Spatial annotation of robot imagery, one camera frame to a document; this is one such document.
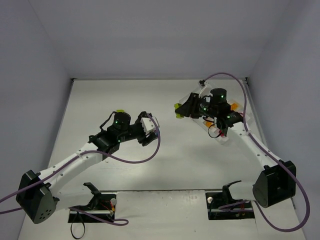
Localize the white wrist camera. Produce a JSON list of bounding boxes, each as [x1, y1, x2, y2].
[[198, 79, 212, 97], [140, 117, 160, 135]]

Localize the white compartment sorting tray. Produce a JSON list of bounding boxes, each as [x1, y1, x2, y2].
[[174, 86, 254, 148]]

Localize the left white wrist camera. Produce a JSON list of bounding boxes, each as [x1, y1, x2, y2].
[[140, 117, 160, 135]]

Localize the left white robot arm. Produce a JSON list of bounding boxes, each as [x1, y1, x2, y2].
[[16, 111, 161, 224]]

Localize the long yellow brick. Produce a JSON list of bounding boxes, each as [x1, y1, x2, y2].
[[231, 103, 239, 111]]

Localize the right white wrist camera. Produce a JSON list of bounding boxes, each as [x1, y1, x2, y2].
[[198, 79, 212, 97]]

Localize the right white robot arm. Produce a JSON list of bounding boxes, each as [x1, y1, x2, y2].
[[174, 87, 297, 208]]

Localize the long green brick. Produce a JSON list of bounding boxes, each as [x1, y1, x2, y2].
[[174, 102, 185, 119]]

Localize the yellow curved brick front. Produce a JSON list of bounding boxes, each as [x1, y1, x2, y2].
[[204, 121, 214, 127]]

